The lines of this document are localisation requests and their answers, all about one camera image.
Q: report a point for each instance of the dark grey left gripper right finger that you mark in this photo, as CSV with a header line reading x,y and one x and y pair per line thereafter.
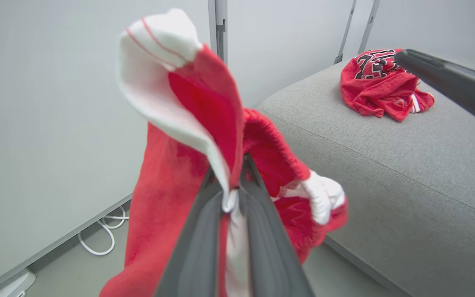
x,y
268,251

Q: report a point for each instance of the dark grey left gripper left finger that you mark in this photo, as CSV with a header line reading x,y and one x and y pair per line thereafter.
x,y
198,247

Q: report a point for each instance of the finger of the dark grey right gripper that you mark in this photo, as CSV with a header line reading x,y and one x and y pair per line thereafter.
x,y
456,84

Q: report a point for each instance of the red and white shorts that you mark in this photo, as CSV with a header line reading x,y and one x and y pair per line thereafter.
x,y
167,189

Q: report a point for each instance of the red basketball jersey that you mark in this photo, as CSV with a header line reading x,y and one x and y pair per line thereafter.
x,y
379,97

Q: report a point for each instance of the grey fabric couch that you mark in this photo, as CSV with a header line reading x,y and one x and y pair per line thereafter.
x,y
406,185

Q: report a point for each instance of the grey slanted brace bar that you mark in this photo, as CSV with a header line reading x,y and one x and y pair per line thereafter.
x,y
368,24
346,29

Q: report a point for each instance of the white power strip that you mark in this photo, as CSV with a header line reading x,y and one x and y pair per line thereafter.
x,y
15,285

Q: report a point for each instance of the grey partition post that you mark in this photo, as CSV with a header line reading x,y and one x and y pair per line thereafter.
x,y
217,24

